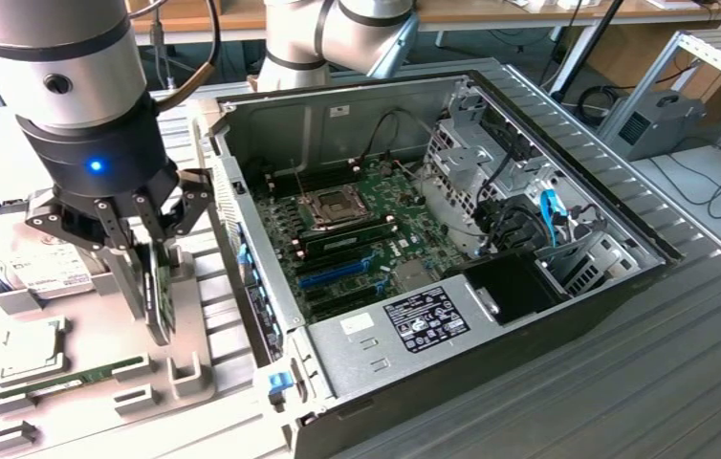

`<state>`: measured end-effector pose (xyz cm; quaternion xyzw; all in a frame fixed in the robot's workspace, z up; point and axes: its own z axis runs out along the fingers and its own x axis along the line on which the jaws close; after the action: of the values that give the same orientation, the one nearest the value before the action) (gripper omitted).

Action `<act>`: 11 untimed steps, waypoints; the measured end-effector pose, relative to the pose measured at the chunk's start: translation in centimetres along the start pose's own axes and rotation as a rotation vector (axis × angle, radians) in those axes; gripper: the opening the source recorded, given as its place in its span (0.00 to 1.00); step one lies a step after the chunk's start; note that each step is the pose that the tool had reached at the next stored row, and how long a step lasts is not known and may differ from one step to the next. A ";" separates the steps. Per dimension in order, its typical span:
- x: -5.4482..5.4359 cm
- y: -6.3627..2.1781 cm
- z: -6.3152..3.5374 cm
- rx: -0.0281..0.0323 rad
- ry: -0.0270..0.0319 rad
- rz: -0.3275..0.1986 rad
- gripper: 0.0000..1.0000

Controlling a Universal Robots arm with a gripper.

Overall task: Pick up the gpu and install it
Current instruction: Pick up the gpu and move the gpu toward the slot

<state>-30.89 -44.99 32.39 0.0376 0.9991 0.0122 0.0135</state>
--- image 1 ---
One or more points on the black stand pole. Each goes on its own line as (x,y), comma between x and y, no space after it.
(589,48)

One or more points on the green motherboard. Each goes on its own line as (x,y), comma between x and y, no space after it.
(398,210)

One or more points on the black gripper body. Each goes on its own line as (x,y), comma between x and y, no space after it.
(98,158)

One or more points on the perforated metal disk bay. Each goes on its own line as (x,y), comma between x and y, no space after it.
(456,201)

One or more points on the black open PC case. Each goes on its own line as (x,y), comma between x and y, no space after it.
(462,392)

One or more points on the silver CPU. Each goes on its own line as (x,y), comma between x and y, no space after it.
(31,349)

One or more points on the green RAM stick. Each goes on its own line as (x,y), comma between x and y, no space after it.
(66,380)

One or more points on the graphics card with metal bracket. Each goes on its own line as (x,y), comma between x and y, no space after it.
(162,306)

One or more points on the blue case latch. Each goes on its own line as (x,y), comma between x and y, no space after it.
(280,382)

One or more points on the wooden desk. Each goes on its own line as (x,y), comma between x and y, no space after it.
(239,24)
(494,12)

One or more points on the grey parts rack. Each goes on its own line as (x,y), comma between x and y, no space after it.
(111,344)

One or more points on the silver chipset heatsink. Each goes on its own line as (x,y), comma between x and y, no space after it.
(414,277)

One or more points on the grey equipment box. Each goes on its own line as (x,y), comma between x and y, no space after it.
(660,124)

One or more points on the metal CPU socket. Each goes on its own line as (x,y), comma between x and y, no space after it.
(334,205)

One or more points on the dark RAM stick with label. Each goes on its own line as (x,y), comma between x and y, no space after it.
(341,243)

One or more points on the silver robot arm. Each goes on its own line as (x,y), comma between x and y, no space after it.
(47,48)

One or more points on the black expansion slot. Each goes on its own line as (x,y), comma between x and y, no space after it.
(334,260)
(341,295)
(350,308)

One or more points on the blue expansion slot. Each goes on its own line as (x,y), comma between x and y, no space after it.
(332,275)

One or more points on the grey power supply unit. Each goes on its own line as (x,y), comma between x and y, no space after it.
(360,354)

